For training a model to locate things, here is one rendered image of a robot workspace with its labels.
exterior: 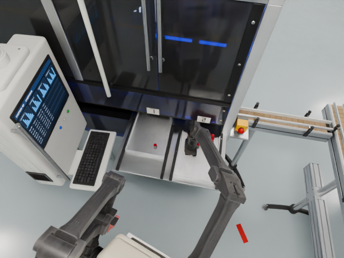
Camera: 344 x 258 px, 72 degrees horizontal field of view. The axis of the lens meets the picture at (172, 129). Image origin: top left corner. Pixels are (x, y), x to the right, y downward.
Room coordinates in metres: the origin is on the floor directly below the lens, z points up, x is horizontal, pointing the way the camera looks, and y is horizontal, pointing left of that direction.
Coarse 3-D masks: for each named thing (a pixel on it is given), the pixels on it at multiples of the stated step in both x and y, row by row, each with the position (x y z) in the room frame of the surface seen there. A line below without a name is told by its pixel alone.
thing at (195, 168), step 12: (180, 144) 0.80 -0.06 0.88; (216, 144) 0.81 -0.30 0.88; (180, 156) 0.71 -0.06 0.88; (192, 156) 0.71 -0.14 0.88; (204, 156) 0.72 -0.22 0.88; (180, 168) 0.62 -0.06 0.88; (192, 168) 0.63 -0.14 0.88; (204, 168) 0.63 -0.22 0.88; (192, 180) 0.55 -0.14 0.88; (204, 180) 0.54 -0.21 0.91
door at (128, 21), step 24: (72, 0) 1.03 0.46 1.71; (96, 0) 1.01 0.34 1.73; (120, 0) 0.99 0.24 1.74; (72, 24) 1.04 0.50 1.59; (96, 24) 1.02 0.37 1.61; (120, 24) 1.00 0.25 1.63; (72, 48) 1.04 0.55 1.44; (120, 48) 1.00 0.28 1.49; (144, 48) 0.98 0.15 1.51; (96, 72) 1.03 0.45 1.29; (120, 72) 1.00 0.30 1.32; (144, 72) 0.98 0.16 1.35
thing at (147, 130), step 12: (144, 120) 0.99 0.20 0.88; (156, 120) 0.99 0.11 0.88; (168, 120) 0.99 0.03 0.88; (132, 132) 0.88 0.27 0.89; (144, 132) 0.89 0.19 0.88; (156, 132) 0.89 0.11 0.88; (168, 132) 0.89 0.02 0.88; (132, 144) 0.79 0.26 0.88; (144, 144) 0.79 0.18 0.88; (156, 156) 0.70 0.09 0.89
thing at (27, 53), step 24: (24, 48) 0.86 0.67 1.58; (48, 48) 0.97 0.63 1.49; (0, 72) 0.70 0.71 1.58; (24, 72) 0.76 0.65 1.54; (48, 72) 0.88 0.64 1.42; (0, 96) 0.61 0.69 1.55; (24, 96) 0.67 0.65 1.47; (48, 96) 0.80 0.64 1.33; (72, 96) 0.98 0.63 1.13; (0, 120) 0.52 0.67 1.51; (24, 120) 0.60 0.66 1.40; (48, 120) 0.71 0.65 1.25; (72, 120) 0.87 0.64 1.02; (0, 144) 0.51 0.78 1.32; (24, 144) 0.52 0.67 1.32; (48, 144) 0.62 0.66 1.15; (72, 144) 0.76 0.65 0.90; (24, 168) 0.52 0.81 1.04; (48, 168) 0.52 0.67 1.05
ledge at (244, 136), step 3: (231, 129) 0.94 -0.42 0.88; (231, 132) 0.92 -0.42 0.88; (246, 132) 0.92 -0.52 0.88; (231, 135) 0.89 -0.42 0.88; (234, 135) 0.89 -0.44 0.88; (237, 135) 0.89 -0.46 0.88; (240, 135) 0.89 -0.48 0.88; (243, 135) 0.89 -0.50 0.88; (246, 135) 0.89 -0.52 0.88; (234, 138) 0.88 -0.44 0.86; (237, 138) 0.87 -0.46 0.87; (240, 138) 0.87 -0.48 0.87; (243, 138) 0.87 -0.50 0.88; (246, 138) 0.87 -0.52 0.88
